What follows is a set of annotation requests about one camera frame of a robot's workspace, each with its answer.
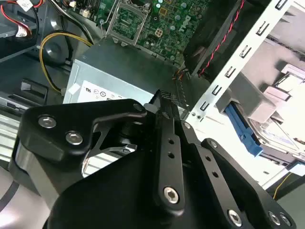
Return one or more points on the hard disk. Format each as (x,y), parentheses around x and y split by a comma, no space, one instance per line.
(243,133)

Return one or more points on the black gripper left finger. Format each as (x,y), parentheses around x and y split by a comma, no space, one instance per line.
(71,112)

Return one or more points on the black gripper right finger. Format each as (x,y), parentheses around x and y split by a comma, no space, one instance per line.
(238,181)

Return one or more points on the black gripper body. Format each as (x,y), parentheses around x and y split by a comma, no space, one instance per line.
(114,190)

